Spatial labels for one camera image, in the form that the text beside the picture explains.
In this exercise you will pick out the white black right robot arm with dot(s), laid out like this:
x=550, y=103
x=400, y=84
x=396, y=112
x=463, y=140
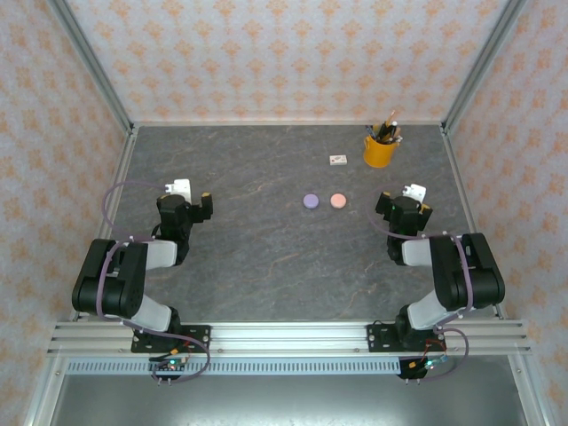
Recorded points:
x=479, y=279

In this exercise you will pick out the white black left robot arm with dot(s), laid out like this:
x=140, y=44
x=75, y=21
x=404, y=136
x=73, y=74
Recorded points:
x=111, y=284

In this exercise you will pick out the pencil with white tip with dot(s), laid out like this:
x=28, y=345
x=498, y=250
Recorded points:
x=390, y=119

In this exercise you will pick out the blue pen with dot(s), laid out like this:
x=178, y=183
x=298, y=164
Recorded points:
x=370, y=131

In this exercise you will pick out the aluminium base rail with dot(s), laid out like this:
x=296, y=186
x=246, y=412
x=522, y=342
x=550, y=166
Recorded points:
x=288, y=337

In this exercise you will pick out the aluminium table side rail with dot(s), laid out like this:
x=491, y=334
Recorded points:
x=120, y=173
x=462, y=186

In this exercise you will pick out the yellow metal pen bucket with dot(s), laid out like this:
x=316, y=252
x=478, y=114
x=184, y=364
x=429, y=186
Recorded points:
x=377, y=155

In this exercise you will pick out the purple round earbud case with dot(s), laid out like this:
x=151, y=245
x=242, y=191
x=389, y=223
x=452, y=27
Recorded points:
x=311, y=201

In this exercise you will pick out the aluminium frame leg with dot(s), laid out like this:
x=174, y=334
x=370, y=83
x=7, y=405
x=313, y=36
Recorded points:
x=44, y=390
x=530, y=390

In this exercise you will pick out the small controller circuit board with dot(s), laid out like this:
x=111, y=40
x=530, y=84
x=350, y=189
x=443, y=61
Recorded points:
x=428, y=365
x=171, y=365

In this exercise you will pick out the aluminium corner post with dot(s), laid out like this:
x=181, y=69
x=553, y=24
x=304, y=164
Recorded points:
x=483, y=62
x=89, y=62

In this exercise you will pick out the pink round earbud case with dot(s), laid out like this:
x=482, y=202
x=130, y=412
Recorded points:
x=338, y=200

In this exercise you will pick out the black marker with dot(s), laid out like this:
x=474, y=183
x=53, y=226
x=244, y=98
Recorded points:
x=387, y=133

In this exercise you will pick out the small white eraser box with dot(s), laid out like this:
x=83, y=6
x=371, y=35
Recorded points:
x=338, y=160

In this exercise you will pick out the grey metal sheet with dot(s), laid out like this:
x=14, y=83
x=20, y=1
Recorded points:
x=288, y=404

